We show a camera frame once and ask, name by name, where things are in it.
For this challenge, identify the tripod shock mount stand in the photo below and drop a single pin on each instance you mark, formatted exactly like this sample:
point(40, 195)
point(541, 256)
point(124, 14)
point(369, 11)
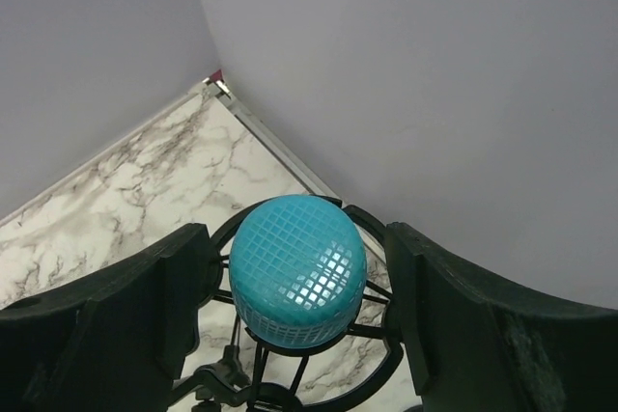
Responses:
point(328, 375)

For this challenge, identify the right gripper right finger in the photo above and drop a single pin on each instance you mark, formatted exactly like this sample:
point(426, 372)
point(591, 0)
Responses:
point(476, 341)

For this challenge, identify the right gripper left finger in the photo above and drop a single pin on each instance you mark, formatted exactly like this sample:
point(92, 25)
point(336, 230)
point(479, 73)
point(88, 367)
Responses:
point(114, 340)

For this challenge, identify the teal microphone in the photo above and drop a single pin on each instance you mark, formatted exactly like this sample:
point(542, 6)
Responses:
point(297, 271)

